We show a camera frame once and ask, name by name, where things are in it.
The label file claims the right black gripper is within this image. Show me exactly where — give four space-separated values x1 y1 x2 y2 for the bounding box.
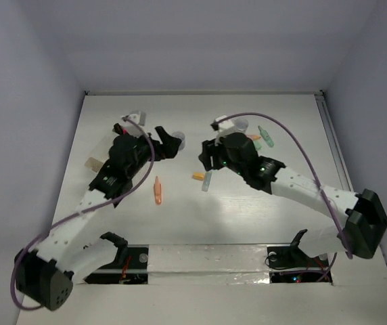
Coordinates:
198 136 246 177

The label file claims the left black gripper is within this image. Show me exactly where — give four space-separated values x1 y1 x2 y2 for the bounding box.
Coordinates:
127 127 180 178

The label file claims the paperclip jar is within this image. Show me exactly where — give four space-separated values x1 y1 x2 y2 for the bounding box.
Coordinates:
233 117 249 133
172 131 185 140

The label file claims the pink black highlighter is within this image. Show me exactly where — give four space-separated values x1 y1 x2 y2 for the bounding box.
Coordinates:
113 123 129 135

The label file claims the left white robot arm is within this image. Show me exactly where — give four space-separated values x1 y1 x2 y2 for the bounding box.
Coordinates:
9 124 185 311

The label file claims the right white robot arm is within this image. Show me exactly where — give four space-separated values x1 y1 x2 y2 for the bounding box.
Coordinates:
199 133 387 265

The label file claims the green marker cap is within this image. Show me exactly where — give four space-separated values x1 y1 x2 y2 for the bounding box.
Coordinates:
254 140 262 151

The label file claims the dark green marker pen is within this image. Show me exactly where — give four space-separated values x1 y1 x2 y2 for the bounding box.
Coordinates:
258 125 275 148

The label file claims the light green highlighter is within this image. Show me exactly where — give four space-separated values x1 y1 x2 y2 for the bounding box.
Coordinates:
202 171 212 192

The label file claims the yellow highlighter cap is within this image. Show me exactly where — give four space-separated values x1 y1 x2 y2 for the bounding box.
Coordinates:
192 173 205 181

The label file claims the orange highlighter pen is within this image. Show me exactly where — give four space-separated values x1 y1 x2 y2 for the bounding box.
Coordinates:
154 176 162 205

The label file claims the white perforated organizer box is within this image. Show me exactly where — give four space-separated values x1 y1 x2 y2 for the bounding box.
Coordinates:
84 133 120 175

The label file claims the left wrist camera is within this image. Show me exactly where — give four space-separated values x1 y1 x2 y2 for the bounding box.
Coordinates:
120 110 146 137

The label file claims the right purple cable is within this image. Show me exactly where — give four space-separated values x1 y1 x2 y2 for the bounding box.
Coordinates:
219 112 353 260

